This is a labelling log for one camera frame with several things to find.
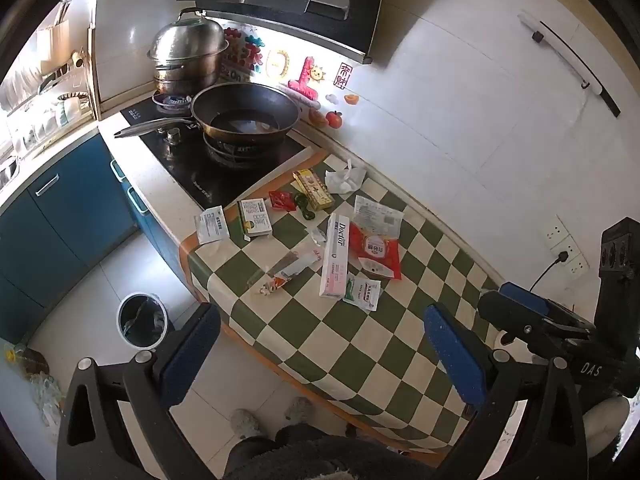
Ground black gas stove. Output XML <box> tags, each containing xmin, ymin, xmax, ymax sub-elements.
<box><xmin>120</xmin><ymin>94</ymin><xmax>308</xmax><ymax>211</ymax></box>

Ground green white checkered tablecloth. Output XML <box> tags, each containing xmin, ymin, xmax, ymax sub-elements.
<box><xmin>180</xmin><ymin>149</ymin><xmax>516</xmax><ymax>456</ymax></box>

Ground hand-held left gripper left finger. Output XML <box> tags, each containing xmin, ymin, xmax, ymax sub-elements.
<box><xmin>56</xmin><ymin>302</ymin><xmax>222</xmax><ymax>480</ymax></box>

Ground red snack bag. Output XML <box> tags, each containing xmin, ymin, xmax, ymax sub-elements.
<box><xmin>348</xmin><ymin>222</ymin><xmax>402</xmax><ymax>281</ymax></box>

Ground yellow carton box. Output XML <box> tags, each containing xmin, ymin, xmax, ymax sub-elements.
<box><xmin>292</xmin><ymin>170</ymin><xmax>333</xmax><ymax>210</ymax></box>

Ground person's right leg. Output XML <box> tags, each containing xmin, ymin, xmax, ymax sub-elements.
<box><xmin>275</xmin><ymin>422</ymin><xmax>326</xmax><ymax>447</ymax></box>

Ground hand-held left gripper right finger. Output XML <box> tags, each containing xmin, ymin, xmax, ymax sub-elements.
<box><xmin>423</xmin><ymin>302</ymin><xmax>588</xmax><ymax>480</ymax></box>

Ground pink wall sticker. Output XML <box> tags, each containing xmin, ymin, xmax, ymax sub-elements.
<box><xmin>287</xmin><ymin>55</ymin><xmax>321</xmax><ymax>102</ymax></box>

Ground black frying pan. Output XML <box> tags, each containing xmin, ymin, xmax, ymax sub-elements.
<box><xmin>114</xmin><ymin>83</ymin><xmax>301</xmax><ymax>143</ymax></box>

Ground person's grey slipper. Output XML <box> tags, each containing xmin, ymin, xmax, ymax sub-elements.
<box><xmin>230</xmin><ymin>408</ymin><xmax>262</xmax><ymax>440</ymax></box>
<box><xmin>284</xmin><ymin>396</ymin><xmax>317</xmax><ymax>426</ymax></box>

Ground green white sachet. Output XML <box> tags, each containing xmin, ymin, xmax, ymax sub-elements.
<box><xmin>342</xmin><ymin>274</ymin><xmax>382</xmax><ymax>313</ymax></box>

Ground yellow frame wall sticker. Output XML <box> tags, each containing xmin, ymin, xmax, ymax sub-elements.
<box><xmin>265</xmin><ymin>49</ymin><xmax>292</xmax><ymax>80</ymax></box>

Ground green wrapper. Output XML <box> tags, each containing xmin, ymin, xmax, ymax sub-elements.
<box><xmin>294</xmin><ymin>192</ymin><xmax>317</xmax><ymax>221</ymax></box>

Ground pink white toothpaste box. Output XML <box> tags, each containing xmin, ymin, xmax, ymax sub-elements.
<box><xmin>319</xmin><ymin>212</ymin><xmax>351</xmax><ymax>300</ymax></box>

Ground dish rack with dishes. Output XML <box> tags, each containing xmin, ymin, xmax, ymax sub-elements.
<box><xmin>0</xmin><ymin>75</ymin><xmax>97</xmax><ymax>157</ymax></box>

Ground black plug with cable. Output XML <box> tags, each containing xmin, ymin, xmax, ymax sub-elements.
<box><xmin>529</xmin><ymin>252</ymin><xmax>569</xmax><ymax>292</ymax></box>

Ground yellow capped oil bottle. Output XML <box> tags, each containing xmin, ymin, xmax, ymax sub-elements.
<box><xmin>4</xmin><ymin>342</ymin><xmax>51</xmax><ymax>377</ymax></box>

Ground person's dark fleece top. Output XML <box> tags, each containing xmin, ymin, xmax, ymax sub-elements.
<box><xmin>260</xmin><ymin>435</ymin><xmax>441</xmax><ymax>480</ymax></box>

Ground red flower wall stickers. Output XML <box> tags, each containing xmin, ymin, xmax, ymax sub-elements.
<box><xmin>222</xmin><ymin>25</ymin><xmax>266</xmax><ymax>78</ymax></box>

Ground clear plastic bag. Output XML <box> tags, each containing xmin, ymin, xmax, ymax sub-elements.
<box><xmin>27</xmin><ymin>375</ymin><xmax>68</xmax><ymax>442</ymax></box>

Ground green white medicine box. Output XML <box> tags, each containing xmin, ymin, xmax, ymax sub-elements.
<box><xmin>237</xmin><ymin>199</ymin><xmax>273</xmax><ymax>238</ymax></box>

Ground white wall socket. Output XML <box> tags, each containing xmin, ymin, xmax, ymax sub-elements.
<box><xmin>542</xmin><ymin>215</ymin><xmax>591</xmax><ymax>278</ymax></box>

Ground person's right grey slipper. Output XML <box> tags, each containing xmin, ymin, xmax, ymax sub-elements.
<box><xmin>284</xmin><ymin>396</ymin><xmax>317</xmax><ymax>426</ymax></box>

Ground blue base cabinet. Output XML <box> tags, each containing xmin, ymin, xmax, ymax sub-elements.
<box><xmin>0</xmin><ymin>132</ymin><xmax>138</xmax><ymax>346</ymax></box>
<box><xmin>109</xmin><ymin>157</ymin><xmax>188</xmax><ymax>286</ymax></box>

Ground white labelled plastic bag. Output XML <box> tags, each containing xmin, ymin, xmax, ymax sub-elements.
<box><xmin>352</xmin><ymin>195</ymin><xmax>405</xmax><ymax>238</ymax></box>

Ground white round trash bin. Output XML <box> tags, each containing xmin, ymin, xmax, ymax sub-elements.
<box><xmin>116</xmin><ymin>291</ymin><xmax>176</xmax><ymax>350</ymax></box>

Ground person's left leg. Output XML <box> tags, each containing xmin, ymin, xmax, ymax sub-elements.
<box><xmin>226</xmin><ymin>437</ymin><xmax>281</xmax><ymax>480</ymax></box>

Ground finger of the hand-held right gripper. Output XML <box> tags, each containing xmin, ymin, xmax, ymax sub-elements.
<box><xmin>477</xmin><ymin>290</ymin><xmax>597</xmax><ymax>347</ymax></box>
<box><xmin>500</xmin><ymin>282</ymin><xmax>596</xmax><ymax>328</ymax></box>

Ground white tissue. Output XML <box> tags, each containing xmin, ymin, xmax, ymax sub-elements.
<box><xmin>324</xmin><ymin>159</ymin><xmax>367</xmax><ymax>195</ymax></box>

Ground person's right forearm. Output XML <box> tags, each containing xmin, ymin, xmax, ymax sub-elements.
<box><xmin>582</xmin><ymin>396</ymin><xmax>632</xmax><ymax>462</ymax></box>

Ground person's left grey slipper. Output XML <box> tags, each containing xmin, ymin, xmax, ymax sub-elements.
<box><xmin>230</xmin><ymin>408</ymin><xmax>262</xmax><ymax>440</ymax></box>

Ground long clear plastic wrapper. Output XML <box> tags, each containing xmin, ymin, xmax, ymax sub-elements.
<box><xmin>247</xmin><ymin>247</ymin><xmax>323</xmax><ymax>297</ymax></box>

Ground person's leg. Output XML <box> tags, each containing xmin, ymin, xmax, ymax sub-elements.
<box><xmin>226</xmin><ymin>437</ymin><xmax>281</xmax><ymax>480</ymax></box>
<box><xmin>275</xmin><ymin>422</ymin><xmax>326</xmax><ymax>447</ymax></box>

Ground wall hook rail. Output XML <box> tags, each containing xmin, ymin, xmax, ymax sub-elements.
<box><xmin>517</xmin><ymin>9</ymin><xmax>622</xmax><ymax>118</ymax></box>

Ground stainless steel steamer pot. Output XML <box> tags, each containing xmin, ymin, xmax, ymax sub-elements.
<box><xmin>146</xmin><ymin>7</ymin><xmax>231</xmax><ymax>97</ymax></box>

